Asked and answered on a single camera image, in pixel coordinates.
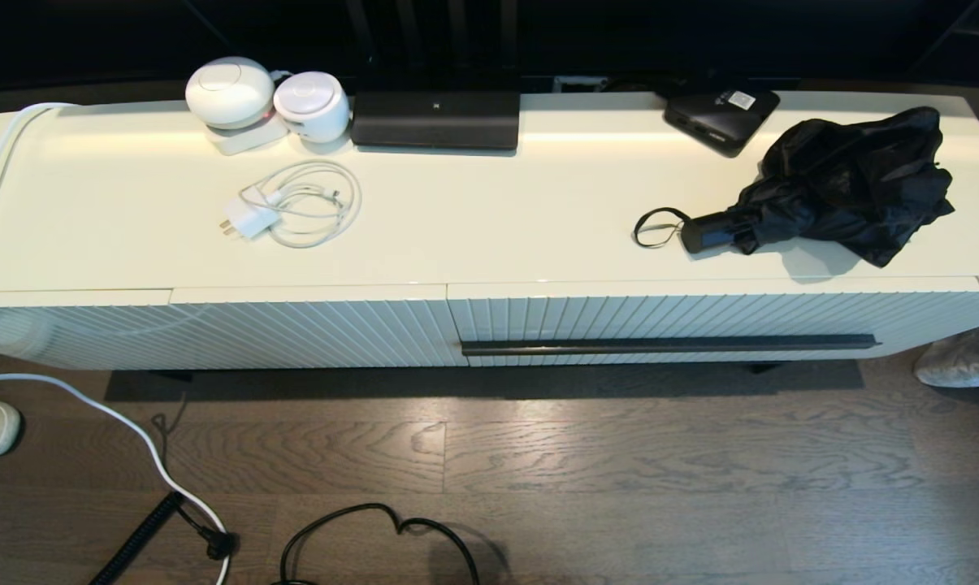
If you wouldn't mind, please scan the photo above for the white fluted drawer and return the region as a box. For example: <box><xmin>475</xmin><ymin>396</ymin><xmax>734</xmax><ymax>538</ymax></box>
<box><xmin>447</xmin><ymin>280</ymin><xmax>979</xmax><ymax>368</ymax></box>

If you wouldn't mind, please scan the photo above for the black umbrella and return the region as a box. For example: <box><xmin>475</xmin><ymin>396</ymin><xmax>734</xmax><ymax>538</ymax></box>
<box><xmin>633</xmin><ymin>106</ymin><xmax>957</xmax><ymax>269</ymax></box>

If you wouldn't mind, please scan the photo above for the white sideboard cabinet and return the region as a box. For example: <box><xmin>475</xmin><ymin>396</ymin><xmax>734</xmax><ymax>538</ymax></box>
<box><xmin>0</xmin><ymin>91</ymin><xmax>979</xmax><ymax>373</ymax></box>

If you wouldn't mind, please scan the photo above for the black rectangular device box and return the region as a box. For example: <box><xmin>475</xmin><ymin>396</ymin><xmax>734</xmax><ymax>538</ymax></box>
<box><xmin>349</xmin><ymin>89</ymin><xmax>522</xmax><ymax>153</ymax></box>

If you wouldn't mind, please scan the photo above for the white power adapter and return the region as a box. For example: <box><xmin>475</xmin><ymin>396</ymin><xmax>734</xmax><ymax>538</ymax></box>
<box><xmin>219</xmin><ymin>199</ymin><xmax>283</xmax><ymax>241</ymax></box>

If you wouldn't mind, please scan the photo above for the small white round device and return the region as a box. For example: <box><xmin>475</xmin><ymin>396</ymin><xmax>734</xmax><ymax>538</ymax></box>
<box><xmin>273</xmin><ymin>71</ymin><xmax>352</xmax><ymax>145</ymax></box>

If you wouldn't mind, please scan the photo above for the black set-top box with label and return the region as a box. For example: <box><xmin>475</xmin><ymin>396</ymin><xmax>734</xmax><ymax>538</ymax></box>
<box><xmin>664</xmin><ymin>85</ymin><xmax>782</xmax><ymax>159</ymax></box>

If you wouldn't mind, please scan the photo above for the flat white device base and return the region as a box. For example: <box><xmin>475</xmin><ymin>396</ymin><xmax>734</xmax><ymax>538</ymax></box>
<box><xmin>205</xmin><ymin>114</ymin><xmax>291</xmax><ymax>157</ymax></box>

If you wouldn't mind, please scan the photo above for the large white dome device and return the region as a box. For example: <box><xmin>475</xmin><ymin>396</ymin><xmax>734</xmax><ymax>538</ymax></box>
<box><xmin>184</xmin><ymin>55</ymin><xmax>276</xmax><ymax>131</ymax></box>

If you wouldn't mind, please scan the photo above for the white coiled charging cable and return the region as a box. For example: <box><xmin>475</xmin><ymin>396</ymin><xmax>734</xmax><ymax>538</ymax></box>
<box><xmin>239</xmin><ymin>159</ymin><xmax>363</xmax><ymax>249</ymax></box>

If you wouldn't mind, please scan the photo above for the black power cable loop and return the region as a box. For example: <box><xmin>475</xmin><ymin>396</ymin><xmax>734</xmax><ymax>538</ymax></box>
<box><xmin>278</xmin><ymin>502</ymin><xmax>482</xmax><ymax>585</ymax></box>

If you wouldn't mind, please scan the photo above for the white power strip cable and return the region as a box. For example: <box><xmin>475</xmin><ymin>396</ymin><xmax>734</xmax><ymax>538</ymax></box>
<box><xmin>0</xmin><ymin>370</ymin><xmax>232</xmax><ymax>585</ymax></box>

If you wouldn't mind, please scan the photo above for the black coiled cable with plug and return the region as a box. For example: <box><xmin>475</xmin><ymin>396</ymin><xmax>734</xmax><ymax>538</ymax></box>
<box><xmin>89</xmin><ymin>490</ymin><xmax>240</xmax><ymax>585</ymax></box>

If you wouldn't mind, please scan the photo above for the white twin cable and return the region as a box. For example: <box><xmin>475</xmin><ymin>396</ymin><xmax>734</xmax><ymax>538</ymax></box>
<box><xmin>0</xmin><ymin>102</ymin><xmax>80</xmax><ymax>259</ymax></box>

